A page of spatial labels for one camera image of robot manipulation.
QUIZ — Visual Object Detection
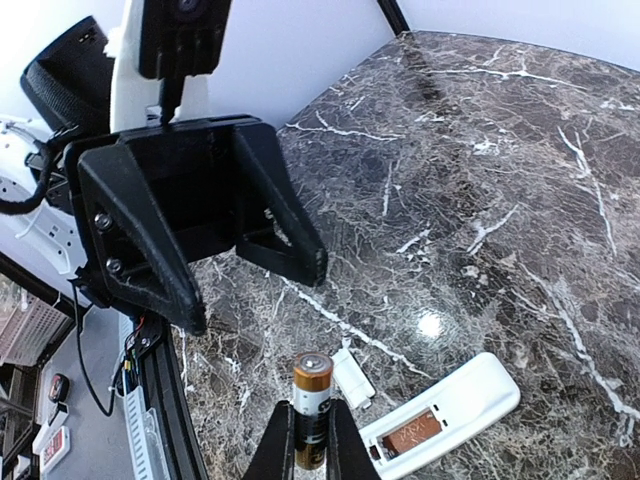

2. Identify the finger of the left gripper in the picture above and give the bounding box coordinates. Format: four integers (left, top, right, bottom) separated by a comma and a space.
233, 123, 328, 287
77, 144, 206, 335

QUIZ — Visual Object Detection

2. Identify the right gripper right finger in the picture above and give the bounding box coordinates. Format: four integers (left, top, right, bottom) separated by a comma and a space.
327, 399, 380, 480

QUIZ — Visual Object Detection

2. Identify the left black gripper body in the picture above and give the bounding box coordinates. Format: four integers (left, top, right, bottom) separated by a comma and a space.
64, 116, 264, 305

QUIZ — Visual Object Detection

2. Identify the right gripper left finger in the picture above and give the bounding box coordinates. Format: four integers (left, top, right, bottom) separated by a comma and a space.
242, 401, 295, 480

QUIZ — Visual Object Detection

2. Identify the white battery cover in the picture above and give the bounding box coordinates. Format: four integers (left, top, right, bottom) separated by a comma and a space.
332, 348, 375, 409

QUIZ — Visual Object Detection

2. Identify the gold black AA battery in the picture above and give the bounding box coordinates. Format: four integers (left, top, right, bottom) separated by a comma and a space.
293, 352, 334, 470

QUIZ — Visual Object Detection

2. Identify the white remote control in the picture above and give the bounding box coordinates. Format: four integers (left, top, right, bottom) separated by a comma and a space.
360, 352, 521, 479

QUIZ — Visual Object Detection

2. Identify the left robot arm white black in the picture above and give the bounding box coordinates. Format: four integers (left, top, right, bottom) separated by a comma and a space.
1, 18, 327, 335

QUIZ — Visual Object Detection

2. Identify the black front rail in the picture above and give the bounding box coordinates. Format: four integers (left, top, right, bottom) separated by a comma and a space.
1, 254, 208, 479

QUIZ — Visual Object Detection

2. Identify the white slotted cable duct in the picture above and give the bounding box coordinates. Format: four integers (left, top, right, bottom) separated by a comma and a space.
124, 386, 170, 480

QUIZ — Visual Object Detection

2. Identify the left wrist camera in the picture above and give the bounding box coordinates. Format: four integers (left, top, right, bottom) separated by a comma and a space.
102, 0, 234, 134

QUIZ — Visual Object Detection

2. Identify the left black frame post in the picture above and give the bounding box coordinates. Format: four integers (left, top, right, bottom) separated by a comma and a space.
377, 0, 410, 36

